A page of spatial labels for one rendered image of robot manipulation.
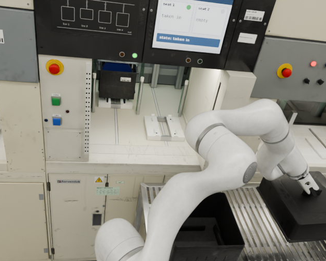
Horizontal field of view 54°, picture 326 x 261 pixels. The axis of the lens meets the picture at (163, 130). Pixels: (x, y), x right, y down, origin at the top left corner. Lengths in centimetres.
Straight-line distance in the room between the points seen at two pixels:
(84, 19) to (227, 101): 68
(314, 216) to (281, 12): 80
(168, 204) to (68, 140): 80
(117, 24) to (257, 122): 66
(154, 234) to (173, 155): 90
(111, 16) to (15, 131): 66
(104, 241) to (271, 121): 55
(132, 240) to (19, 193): 97
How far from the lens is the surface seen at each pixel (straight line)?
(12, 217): 191
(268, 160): 112
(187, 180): 81
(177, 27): 129
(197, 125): 84
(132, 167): 162
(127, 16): 125
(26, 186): 173
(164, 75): 236
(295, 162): 121
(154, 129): 179
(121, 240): 90
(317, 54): 156
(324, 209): 143
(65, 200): 178
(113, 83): 193
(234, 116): 85
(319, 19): 152
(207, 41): 133
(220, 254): 132
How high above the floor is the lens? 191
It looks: 34 degrees down
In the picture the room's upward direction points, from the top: 10 degrees clockwise
